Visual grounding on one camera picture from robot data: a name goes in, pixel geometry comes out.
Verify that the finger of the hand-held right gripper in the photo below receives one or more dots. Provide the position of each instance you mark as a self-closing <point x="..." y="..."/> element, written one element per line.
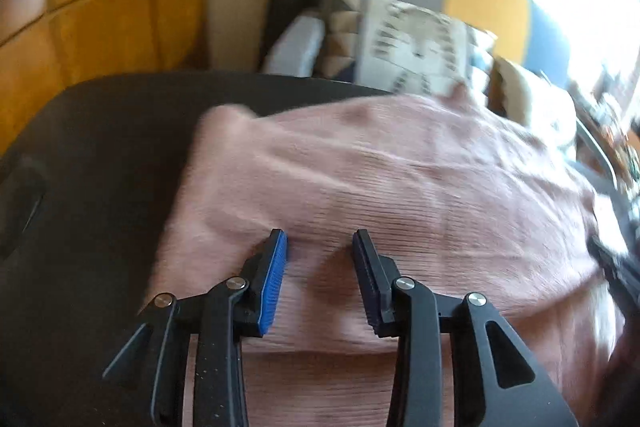
<point x="617" y="269"/>

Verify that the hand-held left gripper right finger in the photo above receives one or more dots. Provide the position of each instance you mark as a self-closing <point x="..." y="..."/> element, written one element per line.
<point x="365" y="287"/>

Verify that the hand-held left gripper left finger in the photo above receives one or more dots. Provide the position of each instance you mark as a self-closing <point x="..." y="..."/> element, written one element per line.
<point x="275" y="287"/>

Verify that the pink knitted sweater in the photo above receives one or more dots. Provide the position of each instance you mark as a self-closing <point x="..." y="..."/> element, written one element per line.
<point x="400" y="182"/>

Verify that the cluttered wooden side table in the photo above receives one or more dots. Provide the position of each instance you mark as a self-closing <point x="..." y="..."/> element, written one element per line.
<point x="615" y="132"/>

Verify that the beige deer print cushion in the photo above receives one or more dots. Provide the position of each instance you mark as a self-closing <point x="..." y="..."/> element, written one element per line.
<point x="530" y="97"/>

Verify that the tiger print cushion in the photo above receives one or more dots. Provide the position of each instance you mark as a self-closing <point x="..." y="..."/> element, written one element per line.
<point x="415" y="47"/>

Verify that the wooden panelled cabinet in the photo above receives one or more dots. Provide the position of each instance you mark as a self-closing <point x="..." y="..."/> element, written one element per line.
<point x="100" y="7"/>

